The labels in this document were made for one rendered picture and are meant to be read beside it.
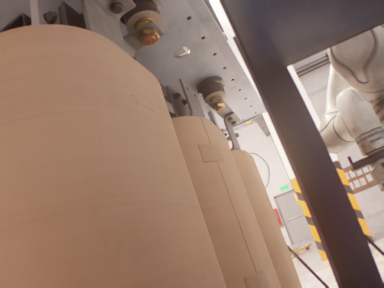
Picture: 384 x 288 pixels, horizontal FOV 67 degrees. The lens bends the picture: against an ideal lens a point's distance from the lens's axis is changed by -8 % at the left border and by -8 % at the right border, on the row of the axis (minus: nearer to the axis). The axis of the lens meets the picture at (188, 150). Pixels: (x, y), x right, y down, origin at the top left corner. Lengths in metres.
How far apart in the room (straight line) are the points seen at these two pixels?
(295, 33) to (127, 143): 0.24
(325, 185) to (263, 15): 0.14
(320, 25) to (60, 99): 0.29
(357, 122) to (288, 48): 0.72
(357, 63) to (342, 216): 0.33
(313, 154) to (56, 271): 0.26
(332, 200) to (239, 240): 0.49
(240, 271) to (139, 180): 0.41
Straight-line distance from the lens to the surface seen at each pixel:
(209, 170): 0.76
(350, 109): 1.00
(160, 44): 1.00
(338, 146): 1.11
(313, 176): 0.28
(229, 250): 0.72
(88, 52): 0.45
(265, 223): 1.18
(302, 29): 0.27
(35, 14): 0.61
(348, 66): 0.56
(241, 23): 0.23
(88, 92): 0.41
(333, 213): 0.28
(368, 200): 14.10
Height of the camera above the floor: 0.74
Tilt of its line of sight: 19 degrees up
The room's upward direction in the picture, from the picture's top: 19 degrees counter-clockwise
